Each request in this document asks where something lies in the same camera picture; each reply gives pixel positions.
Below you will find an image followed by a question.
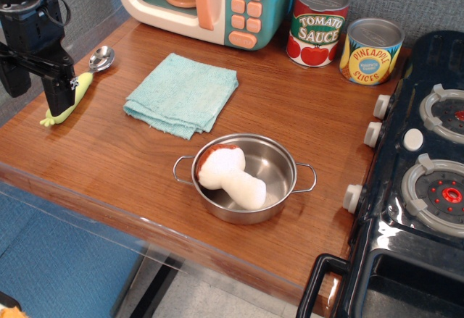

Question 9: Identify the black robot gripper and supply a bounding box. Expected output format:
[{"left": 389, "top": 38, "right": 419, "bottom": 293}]
[{"left": 1, "top": 0, "right": 77, "bottom": 117}]

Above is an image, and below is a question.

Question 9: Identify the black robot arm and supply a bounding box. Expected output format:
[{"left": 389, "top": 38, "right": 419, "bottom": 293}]
[{"left": 1, "top": 0, "right": 78, "bottom": 117}]

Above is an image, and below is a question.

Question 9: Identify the light blue folded cloth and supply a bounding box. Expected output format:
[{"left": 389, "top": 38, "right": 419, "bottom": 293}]
[{"left": 123, "top": 53, "right": 239, "bottom": 140}]

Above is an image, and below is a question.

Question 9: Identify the white and brown plush mushroom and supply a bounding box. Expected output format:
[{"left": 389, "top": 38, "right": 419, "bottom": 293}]
[{"left": 195, "top": 144, "right": 267, "bottom": 211}]

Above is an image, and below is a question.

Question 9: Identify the orange object at corner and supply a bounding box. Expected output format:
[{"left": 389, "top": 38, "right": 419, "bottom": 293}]
[{"left": 0, "top": 306, "right": 28, "bottom": 318}]

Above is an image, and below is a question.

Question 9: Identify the teal toy microwave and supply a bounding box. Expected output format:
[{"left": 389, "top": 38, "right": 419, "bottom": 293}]
[{"left": 121, "top": 0, "right": 292, "bottom": 51}]

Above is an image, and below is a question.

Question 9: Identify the small steel pot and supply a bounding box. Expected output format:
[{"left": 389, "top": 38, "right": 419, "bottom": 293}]
[{"left": 173, "top": 133, "right": 318, "bottom": 225}]

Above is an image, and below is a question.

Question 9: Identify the tomato sauce can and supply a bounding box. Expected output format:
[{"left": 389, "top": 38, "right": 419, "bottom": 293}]
[{"left": 286, "top": 0, "right": 350, "bottom": 67}]

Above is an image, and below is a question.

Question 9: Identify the white stove knob bottom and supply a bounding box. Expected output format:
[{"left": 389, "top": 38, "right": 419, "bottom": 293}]
[{"left": 343, "top": 184, "right": 363, "bottom": 214}]

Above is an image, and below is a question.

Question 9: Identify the white stove knob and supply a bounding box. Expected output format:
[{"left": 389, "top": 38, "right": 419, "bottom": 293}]
[
  {"left": 363, "top": 122, "right": 382, "bottom": 148},
  {"left": 343, "top": 184, "right": 363, "bottom": 214},
  {"left": 373, "top": 94, "right": 391, "bottom": 120}
]

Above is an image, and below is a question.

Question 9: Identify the pineapple slices can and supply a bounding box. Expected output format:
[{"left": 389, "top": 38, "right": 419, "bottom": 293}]
[{"left": 339, "top": 17, "right": 405, "bottom": 85}]

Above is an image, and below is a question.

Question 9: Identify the white stove knob middle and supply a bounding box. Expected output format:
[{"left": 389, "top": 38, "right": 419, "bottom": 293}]
[{"left": 363, "top": 122, "right": 382, "bottom": 148}]

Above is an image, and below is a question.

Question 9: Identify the white stove knob top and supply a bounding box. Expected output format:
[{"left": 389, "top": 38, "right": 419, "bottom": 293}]
[{"left": 373, "top": 94, "right": 391, "bottom": 120}]

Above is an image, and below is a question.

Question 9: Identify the black toy stove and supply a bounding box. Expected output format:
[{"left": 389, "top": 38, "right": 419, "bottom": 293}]
[{"left": 297, "top": 30, "right": 463, "bottom": 317}]

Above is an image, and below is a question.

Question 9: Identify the spoon with yellow-green handle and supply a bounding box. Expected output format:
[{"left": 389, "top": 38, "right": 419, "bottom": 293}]
[{"left": 39, "top": 46, "right": 115, "bottom": 127}]

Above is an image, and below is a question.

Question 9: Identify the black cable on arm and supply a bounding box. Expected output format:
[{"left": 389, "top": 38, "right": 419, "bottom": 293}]
[{"left": 36, "top": 0, "right": 73, "bottom": 28}]

